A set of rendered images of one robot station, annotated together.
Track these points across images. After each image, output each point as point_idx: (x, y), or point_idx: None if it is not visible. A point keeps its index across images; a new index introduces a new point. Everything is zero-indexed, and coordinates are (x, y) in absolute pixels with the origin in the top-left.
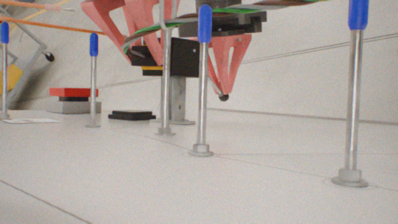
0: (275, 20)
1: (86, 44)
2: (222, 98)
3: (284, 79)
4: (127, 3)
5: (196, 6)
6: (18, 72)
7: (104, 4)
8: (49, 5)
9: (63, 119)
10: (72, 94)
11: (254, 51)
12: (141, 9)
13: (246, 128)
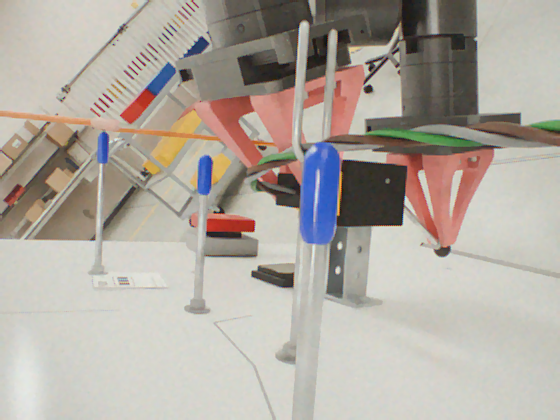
0: (541, 108)
1: (303, 131)
2: (439, 252)
3: (551, 189)
4: (256, 106)
5: (402, 102)
6: (226, 162)
7: (231, 106)
8: (98, 120)
9: (181, 276)
10: (216, 228)
11: (511, 148)
12: (278, 117)
13: (466, 329)
